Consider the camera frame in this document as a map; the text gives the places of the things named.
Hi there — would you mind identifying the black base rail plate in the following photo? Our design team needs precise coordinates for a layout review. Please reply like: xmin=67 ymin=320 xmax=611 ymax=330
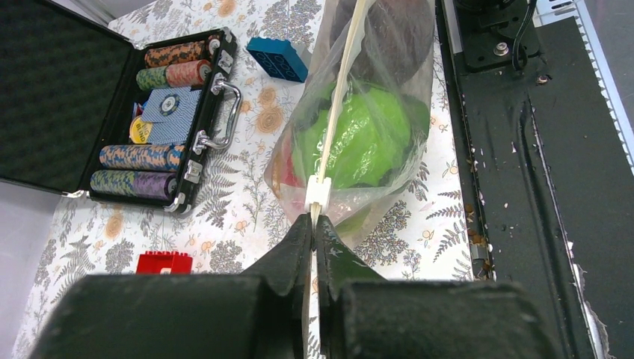
xmin=437 ymin=1 xmax=633 ymax=358

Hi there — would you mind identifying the blue playing card deck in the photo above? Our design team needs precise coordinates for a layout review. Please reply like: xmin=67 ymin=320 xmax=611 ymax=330
xmin=141 ymin=87 xmax=201 ymax=145

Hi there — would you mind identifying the red lego brick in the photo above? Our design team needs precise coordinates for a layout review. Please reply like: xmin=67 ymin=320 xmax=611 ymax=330
xmin=135 ymin=251 xmax=193 ymax=274

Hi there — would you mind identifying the green watermelon toy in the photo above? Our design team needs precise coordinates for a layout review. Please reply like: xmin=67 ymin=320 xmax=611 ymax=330
xmin=289 ymin=82 xmax=430 ymax=189

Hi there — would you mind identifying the blue lego brick near case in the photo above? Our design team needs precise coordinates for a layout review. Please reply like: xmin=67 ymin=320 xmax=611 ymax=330
xmin=246 ymin=37 xmax=312 ymax=83

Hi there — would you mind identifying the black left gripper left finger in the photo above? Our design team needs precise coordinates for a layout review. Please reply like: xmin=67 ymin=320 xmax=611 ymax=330
xmin=31 ymin=214 xmax=313 ymax=358

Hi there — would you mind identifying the black poker chip case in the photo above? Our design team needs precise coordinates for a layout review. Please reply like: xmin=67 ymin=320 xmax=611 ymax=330
xmin=1 ymin=1 xmax=238 ymax=213

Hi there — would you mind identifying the dark purple plum toy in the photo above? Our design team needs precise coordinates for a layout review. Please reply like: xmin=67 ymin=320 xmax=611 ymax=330
xmin=351 ymin=0 xmax=434 ymax=86

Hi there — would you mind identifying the clear zip top bag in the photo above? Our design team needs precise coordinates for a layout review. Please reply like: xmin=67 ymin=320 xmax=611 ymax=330
xmin=264 ymin=1 xmax=435 ymax=248

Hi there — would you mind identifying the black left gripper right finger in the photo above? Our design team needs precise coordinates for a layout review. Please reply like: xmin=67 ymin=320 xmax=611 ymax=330
xmin=315 ymin=216 xmax=558 ymax=358

